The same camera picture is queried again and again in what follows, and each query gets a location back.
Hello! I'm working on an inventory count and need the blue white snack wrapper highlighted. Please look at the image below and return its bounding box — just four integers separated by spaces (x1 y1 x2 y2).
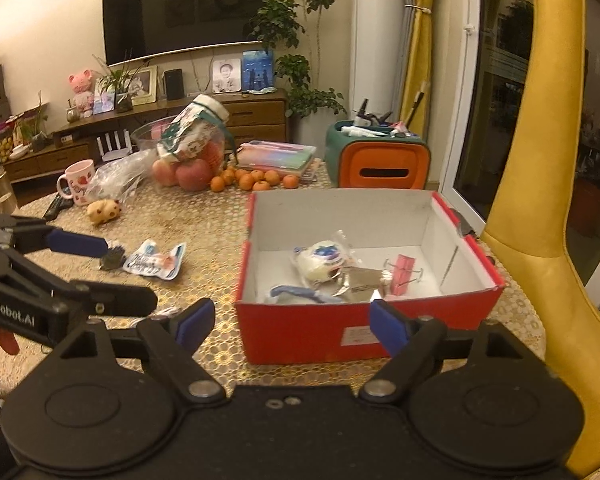
265 285 343 304

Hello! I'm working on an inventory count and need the green orange storage bin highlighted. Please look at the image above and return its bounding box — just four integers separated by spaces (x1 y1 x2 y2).
324 120 430 190

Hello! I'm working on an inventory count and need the portrait drawing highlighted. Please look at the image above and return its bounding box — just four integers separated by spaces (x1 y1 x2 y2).
212 58 242 93

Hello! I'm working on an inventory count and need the framed photo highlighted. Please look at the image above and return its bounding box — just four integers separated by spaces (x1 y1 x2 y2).
129 66 158 106

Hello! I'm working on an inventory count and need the pink pig plush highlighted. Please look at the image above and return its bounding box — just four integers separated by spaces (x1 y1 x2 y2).
68 68 94 118

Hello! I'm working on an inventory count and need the red white cardboard box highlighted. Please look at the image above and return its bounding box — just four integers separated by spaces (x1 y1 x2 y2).
235 188 505 365

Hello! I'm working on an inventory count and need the small potted grass plant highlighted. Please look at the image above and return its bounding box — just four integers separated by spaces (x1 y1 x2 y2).
93 54 143 114

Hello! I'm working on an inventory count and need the blue picture card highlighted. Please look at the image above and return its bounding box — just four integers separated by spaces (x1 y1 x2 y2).
242 50 275 93

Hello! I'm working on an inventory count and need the wooden tv cabinet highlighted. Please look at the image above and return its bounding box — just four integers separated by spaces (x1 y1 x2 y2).
4 90 289 183

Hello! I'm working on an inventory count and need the black speaker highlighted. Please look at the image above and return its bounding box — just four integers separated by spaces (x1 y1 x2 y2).
163 68 185 101

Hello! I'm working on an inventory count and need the tangerine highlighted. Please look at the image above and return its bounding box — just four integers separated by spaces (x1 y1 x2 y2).
264 170 280 186
238 172 256 191
210 176 226 193
282 174 299 190
221 169 236 186
252 180 271 191

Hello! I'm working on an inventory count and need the television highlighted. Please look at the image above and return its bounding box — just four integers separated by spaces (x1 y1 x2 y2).
102 0 264 65

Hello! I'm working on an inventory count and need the white round snack packet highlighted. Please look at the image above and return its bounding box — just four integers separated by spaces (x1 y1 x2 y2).
291 230 362 288

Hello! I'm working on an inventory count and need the gift bag with green ribbon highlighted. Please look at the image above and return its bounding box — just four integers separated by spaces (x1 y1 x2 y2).
157 94 236 162

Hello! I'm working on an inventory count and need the pale red apple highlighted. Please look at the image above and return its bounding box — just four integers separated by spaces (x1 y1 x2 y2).
151 159 178 188

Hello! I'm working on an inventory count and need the black remote control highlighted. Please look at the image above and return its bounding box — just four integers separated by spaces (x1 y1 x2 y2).
43 194 74 221

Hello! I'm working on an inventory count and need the white blue pink wrapper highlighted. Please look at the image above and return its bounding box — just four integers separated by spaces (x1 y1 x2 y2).
122 240 186 281

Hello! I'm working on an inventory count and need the black hair clip packet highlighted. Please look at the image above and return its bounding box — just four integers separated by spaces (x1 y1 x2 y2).
99 242 125 271

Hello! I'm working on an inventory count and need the clear plastic bag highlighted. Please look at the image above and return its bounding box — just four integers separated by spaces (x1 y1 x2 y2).
86 150 158 203

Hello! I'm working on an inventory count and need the glass jar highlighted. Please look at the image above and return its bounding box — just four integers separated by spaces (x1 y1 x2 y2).
0 166 19 214

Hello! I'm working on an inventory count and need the pink binder clip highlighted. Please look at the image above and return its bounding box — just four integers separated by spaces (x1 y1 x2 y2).
384 254 424 296

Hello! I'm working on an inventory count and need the yellow chair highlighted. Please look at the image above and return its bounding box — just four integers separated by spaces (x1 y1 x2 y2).
481 0 600 479

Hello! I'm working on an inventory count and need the pink strawberry mug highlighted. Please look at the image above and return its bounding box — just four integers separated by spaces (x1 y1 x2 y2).
56 159 95 206

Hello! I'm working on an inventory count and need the silver foil packet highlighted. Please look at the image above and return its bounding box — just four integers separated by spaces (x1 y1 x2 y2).
334 266 389 304

